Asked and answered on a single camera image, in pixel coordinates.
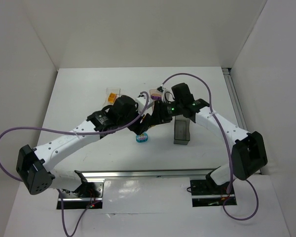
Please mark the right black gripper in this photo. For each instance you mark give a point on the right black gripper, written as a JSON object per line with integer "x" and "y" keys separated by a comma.
{"x": 157, "y": 112}

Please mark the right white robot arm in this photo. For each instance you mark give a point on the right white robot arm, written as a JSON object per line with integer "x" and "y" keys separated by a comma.
{"x": 205, "y": 116}

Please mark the smoky grey container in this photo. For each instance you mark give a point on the smoky grey container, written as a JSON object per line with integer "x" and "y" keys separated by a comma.
{"x": 181, "y": 130}

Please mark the aluminium rail right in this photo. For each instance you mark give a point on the aluminium rail right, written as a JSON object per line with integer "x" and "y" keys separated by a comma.
{"x": 239, "y": 116}

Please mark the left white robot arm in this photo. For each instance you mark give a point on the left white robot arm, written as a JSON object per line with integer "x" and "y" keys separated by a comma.
{"x": 34, "y": 165}

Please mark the purple curved lego brick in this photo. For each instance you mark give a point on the purple curved lego brick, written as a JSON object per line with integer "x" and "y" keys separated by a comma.
{"x": 155, "y": 96}

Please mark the teal frog oval lego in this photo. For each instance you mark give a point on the teal frog oval lego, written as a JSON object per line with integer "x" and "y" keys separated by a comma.
{"x": 141, "y": 138}

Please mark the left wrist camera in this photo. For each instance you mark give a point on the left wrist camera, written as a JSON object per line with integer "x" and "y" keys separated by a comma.
{"x": 141, "y": 101}

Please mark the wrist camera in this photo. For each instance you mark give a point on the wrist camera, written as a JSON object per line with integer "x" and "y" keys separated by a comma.
{"x": 164, "y": 94}
{"x": 141, "y": 101}

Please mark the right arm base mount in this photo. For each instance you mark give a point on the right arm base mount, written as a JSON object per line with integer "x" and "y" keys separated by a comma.
{"x": 203, "y": 196}

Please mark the orange transparent container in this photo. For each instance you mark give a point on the orange transparent container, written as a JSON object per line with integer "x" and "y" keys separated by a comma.
{"x": 151, "y": 91}

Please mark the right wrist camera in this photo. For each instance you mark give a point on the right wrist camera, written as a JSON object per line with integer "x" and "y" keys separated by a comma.
{"x": 164, "y": 94}

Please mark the yellow rounded lego brick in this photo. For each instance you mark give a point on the yellow rounded lego brick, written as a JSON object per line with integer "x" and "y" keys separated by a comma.
{"x": 112, "y": 97}

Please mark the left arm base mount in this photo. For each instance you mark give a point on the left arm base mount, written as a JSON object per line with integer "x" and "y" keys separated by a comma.
{"x": 87, "y": 194}

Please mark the clear plastic container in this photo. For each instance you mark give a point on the clear plastic container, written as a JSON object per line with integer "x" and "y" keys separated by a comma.
{"x": 111, "y": 90}

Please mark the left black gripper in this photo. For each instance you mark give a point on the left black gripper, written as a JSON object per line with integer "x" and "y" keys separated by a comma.
{"x": 140, "y": 125}

